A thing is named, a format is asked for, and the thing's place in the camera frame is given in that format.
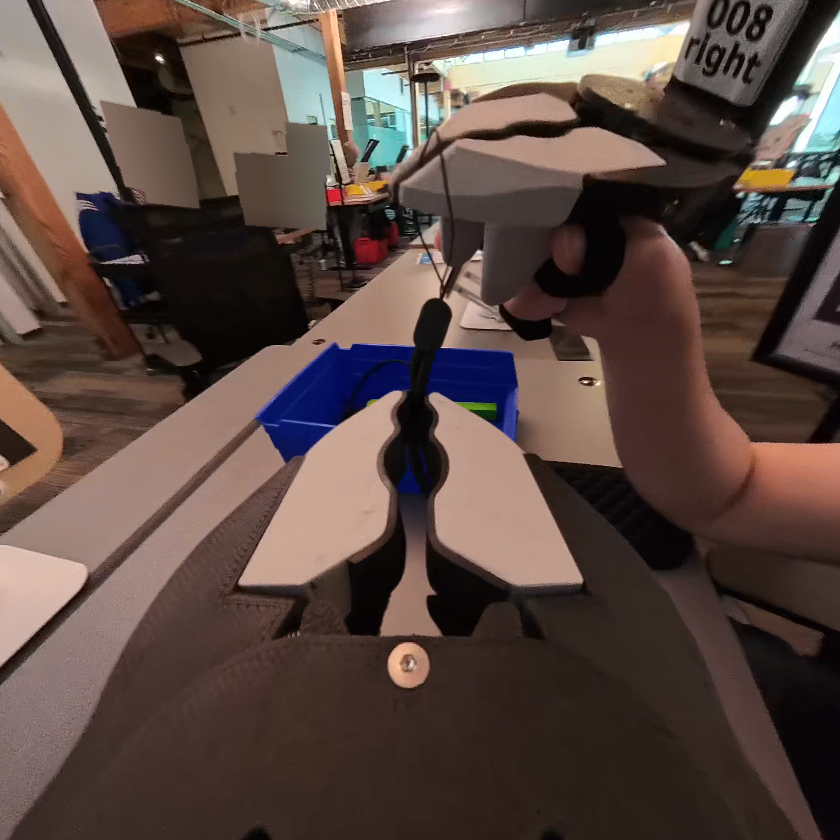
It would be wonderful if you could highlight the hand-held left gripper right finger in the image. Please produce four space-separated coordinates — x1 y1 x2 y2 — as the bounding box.
427 394 585 596

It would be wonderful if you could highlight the black cable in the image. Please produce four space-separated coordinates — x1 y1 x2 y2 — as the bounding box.
344 360 412 421

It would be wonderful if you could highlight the white panel stand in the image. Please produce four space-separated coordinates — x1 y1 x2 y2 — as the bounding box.
453 262 519 331

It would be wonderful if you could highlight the blue striped jacket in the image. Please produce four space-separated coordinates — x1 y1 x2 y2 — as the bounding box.
75 190 147 309

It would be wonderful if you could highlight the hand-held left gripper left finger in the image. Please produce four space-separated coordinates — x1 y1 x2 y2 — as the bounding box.
238 392 403 596

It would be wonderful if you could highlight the person's dark clothing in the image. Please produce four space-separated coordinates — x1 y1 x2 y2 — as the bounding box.
550 459 698 573

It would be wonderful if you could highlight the person's right forearm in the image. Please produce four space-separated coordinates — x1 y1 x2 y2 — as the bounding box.
607 407 840 565

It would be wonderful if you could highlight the wooden support post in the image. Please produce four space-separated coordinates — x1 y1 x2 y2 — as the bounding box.
0 105 142 362

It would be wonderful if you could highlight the thin black lanyard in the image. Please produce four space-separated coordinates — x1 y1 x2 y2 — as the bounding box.
394 128 462 497

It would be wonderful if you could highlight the black framed marker tag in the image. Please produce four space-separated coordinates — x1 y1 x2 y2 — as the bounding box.
751 190 840 442

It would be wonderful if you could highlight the blue plastic bin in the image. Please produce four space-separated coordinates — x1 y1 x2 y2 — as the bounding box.
256 343 519 496

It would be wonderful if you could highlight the person's right hand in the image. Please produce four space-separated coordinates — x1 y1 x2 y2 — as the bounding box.
502 220 729 427

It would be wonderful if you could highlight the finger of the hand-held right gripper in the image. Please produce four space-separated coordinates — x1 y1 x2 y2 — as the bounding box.
432 91 583 143
395 126 668 265

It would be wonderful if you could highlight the white board stand base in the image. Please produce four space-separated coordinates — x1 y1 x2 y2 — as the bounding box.
0 545 89 667

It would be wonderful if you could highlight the black office chair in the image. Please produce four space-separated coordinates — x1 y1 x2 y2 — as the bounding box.
125 203 311 395

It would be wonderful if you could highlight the green bar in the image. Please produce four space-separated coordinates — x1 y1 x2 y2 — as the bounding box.
366 397 500 422

